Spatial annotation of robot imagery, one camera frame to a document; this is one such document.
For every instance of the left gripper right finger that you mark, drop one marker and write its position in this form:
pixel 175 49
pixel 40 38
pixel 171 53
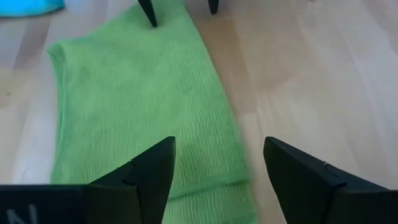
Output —
pixel 326 199

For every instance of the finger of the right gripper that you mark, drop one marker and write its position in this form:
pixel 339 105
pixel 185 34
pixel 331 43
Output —
pixel 213 6
pixel 149 11

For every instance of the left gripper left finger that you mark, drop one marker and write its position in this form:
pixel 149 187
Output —
pixel 124 199

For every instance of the green microfiber towel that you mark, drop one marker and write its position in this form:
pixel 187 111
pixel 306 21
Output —
pixel 140 109

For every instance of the blue microfiber towel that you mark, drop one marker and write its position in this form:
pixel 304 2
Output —
pixel 28 7

